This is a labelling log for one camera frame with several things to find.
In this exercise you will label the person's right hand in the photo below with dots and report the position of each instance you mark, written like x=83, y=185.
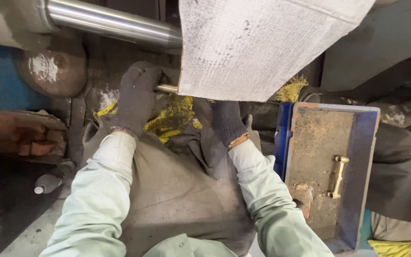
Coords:
x=228, y=119

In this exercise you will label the person's left hand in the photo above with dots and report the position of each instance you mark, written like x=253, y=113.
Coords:
x=136, y=100

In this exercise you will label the person's left fingers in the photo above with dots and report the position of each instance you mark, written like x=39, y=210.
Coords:
x=148, y=76

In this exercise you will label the yellow rag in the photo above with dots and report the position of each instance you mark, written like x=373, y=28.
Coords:
x=171, y=119

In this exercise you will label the shiny steel roller shaft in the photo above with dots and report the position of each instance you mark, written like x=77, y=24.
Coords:
x=116, y=23

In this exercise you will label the round dusty motor housing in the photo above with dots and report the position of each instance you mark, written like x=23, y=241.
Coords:
x=54, y=71

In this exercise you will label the white abrasive polishing belt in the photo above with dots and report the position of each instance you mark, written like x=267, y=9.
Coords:
x=259, y=46

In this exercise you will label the grey dusty apron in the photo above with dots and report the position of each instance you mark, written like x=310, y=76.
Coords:
x=177, y=192

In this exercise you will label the pile of red bricks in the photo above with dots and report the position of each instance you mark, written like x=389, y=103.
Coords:
x=23, y=137

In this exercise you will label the grey plastic bottle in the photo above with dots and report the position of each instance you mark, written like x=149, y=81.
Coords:
x=52, y=180

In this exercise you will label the yellow fibre tuft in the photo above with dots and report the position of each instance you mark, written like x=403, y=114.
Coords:
x=291, y=89

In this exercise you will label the blue plastic tray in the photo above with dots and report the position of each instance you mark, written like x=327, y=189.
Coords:
x=330, y=171

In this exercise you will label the grey machine guard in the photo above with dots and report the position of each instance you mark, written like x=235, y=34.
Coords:
x=376, y=50

